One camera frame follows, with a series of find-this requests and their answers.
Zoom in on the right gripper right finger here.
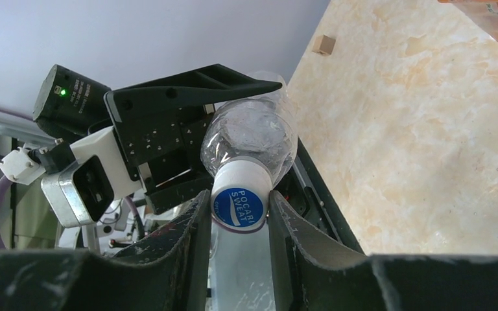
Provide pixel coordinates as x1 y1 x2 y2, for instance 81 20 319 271
268 191 498 310

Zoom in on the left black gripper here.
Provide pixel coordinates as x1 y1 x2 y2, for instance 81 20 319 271
104 63 283 214

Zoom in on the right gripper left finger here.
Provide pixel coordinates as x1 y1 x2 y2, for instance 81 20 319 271
0 190 211 310

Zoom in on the white blue Pocari cap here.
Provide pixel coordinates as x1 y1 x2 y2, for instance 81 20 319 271
211 156 272 234

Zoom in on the clear bottle blue cap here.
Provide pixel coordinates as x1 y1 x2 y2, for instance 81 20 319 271
200 71 298 187

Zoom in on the wooden cube near left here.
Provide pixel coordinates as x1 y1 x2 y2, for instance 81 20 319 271
312 35 336 56

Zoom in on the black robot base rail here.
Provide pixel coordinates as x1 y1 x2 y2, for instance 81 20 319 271
275 141 364 253

